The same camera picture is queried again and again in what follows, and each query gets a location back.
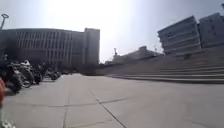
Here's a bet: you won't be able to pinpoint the large grey office building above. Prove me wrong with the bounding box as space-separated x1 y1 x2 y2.
0 27 101 72

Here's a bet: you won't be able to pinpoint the grey concrete slab pavement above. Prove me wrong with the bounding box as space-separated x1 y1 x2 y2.
0 73 224 128

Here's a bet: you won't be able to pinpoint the wide grey stone stairs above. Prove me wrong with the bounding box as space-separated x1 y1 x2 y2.
95 44 224 85

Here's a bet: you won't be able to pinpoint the red object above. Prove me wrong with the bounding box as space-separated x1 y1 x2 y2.
0 77 6 106

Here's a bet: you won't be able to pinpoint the tiered grey building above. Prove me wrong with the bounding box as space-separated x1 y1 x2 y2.
157 15 202 57

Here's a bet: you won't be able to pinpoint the row of parked motorcycles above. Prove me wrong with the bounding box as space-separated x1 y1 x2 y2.
0 59 63 95

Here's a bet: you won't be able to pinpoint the street lamp pole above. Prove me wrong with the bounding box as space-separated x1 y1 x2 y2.
0 13 10 32

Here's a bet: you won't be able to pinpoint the low grey building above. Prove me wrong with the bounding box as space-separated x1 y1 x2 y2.
104 45 164 66

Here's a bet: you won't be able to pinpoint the tall grey block building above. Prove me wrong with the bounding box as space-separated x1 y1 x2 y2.
197 12 224 50

